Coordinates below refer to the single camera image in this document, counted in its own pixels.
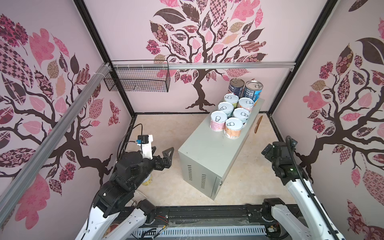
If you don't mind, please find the white small can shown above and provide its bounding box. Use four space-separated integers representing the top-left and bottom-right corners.
233 108 251 126

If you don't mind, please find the orange labelled can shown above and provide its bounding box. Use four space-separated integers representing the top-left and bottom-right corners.
224 118 243 140

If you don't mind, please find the pink labelled can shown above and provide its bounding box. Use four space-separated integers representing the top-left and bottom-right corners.
238 98 255 112

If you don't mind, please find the pink small can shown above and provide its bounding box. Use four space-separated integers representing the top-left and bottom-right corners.
210 111 228 132

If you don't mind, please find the large blue labelled can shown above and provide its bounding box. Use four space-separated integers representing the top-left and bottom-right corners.
243 80 264 105

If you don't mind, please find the green labelled small can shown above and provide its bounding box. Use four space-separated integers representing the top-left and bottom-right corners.
224 94 239 108

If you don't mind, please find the dark tomato can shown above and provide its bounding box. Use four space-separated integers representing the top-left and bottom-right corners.
228 78 245 98

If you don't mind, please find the yellow labelled can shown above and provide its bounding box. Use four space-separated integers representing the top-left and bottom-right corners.
142 174 153 186

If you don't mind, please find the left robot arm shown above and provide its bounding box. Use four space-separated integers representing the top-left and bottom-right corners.
76 147 175 240

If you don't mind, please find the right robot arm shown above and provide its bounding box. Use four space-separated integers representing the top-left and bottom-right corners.
262 136 345 240

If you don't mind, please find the grey metal cabinet box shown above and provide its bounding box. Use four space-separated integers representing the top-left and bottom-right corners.
178 99 265 200

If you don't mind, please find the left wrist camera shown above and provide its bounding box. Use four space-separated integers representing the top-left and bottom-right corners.
136 135 153 160

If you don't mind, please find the wooden handled knife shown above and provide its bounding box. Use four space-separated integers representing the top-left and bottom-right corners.
254 116 263 134

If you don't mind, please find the black base frame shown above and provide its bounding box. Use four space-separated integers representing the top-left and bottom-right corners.
80 203 341 240

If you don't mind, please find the black wire basket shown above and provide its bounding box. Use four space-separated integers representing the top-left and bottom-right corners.
104 60 171 93

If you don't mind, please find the aluminium rail back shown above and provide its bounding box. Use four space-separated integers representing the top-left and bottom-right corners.
113 62 296 70

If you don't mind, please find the aluminium rail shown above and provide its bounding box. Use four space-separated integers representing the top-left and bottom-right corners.
1 63 112 224
113 62 296 70

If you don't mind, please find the white vented cable duct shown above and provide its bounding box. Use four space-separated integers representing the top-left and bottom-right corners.
129 226 267 240

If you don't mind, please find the aluminium rail left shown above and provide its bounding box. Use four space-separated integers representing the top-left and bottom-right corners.
1 63 112 224

